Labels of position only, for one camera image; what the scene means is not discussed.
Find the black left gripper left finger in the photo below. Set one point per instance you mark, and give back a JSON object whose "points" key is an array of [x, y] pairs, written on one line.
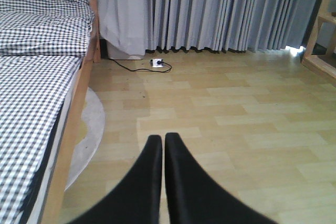
{"points": [[136, 198]]}

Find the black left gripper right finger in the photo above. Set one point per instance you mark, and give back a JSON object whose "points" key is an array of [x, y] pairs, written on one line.
{"points": [[194, 197]]}

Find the grey round rug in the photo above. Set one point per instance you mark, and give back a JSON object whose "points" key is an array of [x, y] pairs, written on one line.
{"points": [[91, 129]]}

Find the floor power socket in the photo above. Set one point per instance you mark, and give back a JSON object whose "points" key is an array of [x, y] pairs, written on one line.
{"points": [[157, 63]]}

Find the grey pleated curtain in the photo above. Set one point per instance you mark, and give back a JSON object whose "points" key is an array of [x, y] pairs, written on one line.
{"points": [[132, 27]]}

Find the checkered black white bedding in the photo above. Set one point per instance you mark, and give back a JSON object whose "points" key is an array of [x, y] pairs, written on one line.
{"points": [[43, 43]]}

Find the wooden shelf frame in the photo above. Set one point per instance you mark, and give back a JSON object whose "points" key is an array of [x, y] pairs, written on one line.
{"points": [[323, 65]]}

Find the wooden bed frame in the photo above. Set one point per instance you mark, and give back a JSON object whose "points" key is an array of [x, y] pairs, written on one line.
{"points": [[49, 199]]}

